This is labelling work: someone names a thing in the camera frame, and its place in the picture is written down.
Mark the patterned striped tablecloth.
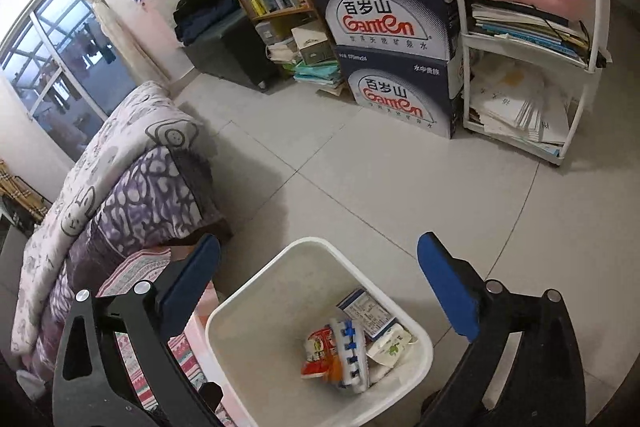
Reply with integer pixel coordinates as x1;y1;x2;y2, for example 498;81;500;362
99;236;236;426

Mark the white blue toothed strip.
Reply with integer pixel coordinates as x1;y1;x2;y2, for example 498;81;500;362
329;319;370;395

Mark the purple patterned bed blanket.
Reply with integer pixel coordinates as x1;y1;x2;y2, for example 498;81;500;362
23;146;232;381

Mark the lower Ganten water box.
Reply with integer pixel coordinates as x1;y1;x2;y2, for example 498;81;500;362
336;46;463;139

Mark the grey cartoon print quilt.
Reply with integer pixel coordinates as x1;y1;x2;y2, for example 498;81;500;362
11;81;202;357

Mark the white leaf print wrapper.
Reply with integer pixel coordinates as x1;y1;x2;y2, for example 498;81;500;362
367;323;418;385

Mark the black storage bench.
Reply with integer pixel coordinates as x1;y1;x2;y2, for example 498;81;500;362
184;10;280;91

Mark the upper Ganten water box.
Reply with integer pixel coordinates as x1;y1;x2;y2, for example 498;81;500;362
314;0;460;62

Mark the plaid garment on rack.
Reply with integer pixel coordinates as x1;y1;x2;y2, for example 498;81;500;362
0;159;52;232

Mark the torn red noodle cup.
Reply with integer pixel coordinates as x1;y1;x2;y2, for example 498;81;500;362
300;325;343;384

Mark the ganten water box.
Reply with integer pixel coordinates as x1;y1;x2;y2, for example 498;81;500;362
314;0;460;62
336;46;463;139

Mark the dark clothes pile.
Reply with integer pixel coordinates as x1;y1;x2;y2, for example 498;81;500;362
172;0;241;46

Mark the beige curtain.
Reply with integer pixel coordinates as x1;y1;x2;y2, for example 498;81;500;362
84;0;169;87

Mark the white plastic trash bin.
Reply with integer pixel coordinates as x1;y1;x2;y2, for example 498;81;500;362
206;237;434;426

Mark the white plastic shelf cart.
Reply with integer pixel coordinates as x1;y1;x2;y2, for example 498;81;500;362
457;0;612;166

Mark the sliding glass door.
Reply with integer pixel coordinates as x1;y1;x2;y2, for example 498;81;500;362
1;0;136;160

